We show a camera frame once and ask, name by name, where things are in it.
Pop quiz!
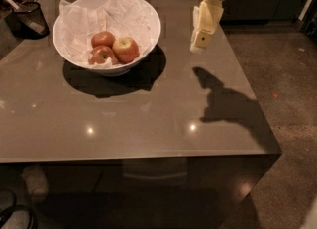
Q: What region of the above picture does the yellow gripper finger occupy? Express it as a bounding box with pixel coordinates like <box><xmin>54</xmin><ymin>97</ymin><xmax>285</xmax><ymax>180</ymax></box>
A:
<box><xmin>190</xmin><ymin>0</ymin><xmax>224</xmax><ymax>54</ymax></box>

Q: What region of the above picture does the red-yellow apple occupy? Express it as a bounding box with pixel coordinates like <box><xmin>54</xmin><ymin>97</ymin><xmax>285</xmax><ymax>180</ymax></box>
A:
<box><xmin>112</xmin><ymin>37</ymin><xmax>139</xmax><ymax>64</ymax></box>

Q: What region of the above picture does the red apple back left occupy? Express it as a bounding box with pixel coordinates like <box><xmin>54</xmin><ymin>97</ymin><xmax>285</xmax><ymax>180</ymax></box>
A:
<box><xmin>91</xmin><ymin>31</ymin><xmax>116</xmax><ymax>48</ymax></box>

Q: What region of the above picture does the red apple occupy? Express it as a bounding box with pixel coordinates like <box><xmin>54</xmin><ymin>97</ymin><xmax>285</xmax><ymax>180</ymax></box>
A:
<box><xmin>88</xmin><ymin>46</ymin><xmax>116</xmax><ymax>65</ymax></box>
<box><xmin>91</xmin><ymin>31</ymin><xmax>116</xmax><ymax>48</ymax></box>

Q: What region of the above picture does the red apple front left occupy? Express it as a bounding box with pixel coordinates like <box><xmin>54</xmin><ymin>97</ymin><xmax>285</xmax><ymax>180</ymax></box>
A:
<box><xmin>88</xmin><ymin>46</ymin><xmax>116</xmax><ymax>65</ymax></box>

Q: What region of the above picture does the white crumpled paper liner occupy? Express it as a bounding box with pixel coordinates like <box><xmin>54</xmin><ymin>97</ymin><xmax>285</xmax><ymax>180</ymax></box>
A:
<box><xmin>58</xmin><ymin>0</ymin><xmax>154</xmax><ymax>69</ymax></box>

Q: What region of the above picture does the black mesh basket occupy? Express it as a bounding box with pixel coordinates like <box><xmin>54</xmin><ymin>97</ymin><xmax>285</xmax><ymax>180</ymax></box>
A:
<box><xmin>13</xmin><ymin>2</ymin><xmax>50</xmax><ymax>40</ymax></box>

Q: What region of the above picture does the white sock foot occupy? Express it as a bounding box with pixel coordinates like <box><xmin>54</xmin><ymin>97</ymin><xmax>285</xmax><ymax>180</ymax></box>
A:
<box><xmin>22</xmin><ymin>165</ymin><xmax>49</xmax><ymax>203</ymax></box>

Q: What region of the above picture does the black and white shoe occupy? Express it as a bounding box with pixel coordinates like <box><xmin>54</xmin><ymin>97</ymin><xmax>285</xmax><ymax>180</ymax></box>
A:
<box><xmin>0</xmin><ymin>189</ymin><xmax>38</xmax><ymax>229</ymax></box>

